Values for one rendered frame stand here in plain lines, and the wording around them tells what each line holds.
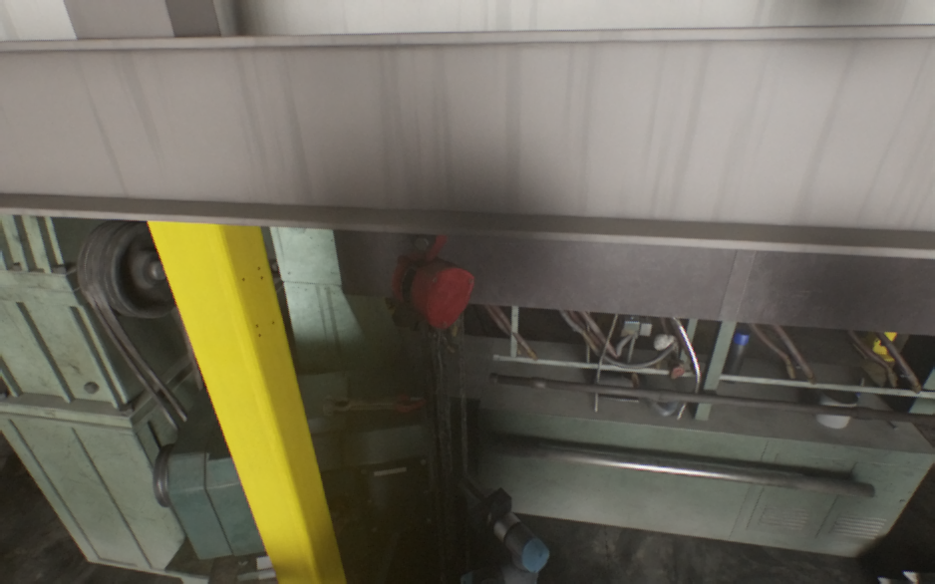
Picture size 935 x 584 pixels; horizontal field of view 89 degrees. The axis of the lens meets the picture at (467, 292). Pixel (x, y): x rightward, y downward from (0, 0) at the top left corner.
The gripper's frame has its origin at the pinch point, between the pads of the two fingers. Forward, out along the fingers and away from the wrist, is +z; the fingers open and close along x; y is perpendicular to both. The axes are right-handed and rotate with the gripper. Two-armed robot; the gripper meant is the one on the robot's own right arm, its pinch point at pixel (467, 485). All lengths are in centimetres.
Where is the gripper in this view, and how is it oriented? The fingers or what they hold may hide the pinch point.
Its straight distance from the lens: 160.1
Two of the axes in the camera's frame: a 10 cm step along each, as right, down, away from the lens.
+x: 7.8, -3.2, 5.4
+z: -6.3, -3.7, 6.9
